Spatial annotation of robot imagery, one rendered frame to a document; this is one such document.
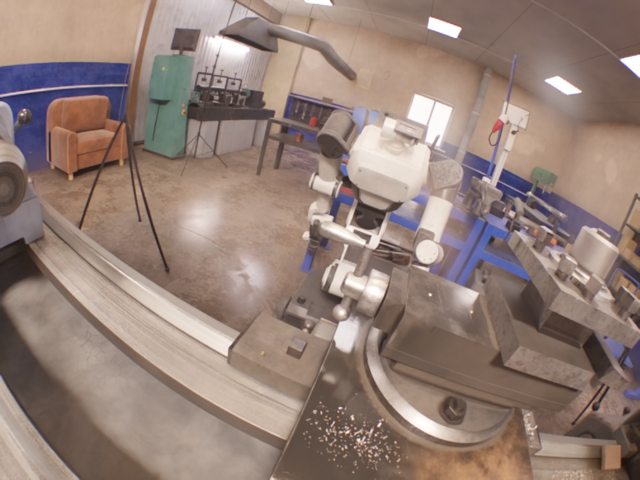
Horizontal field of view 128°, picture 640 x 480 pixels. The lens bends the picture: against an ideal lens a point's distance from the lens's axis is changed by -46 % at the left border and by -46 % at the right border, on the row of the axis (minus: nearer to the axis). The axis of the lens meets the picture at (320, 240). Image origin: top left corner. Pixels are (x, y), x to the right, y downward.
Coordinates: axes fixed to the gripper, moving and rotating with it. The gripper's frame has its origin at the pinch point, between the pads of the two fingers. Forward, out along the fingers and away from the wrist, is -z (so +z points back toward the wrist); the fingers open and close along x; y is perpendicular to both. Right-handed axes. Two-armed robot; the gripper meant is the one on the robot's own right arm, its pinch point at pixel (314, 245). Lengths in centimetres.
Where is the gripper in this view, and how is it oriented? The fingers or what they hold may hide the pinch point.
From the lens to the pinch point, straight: 161.6
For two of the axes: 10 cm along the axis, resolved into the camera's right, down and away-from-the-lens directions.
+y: 9.2, 3.7, -1.2
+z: 1.3, -5.9, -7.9
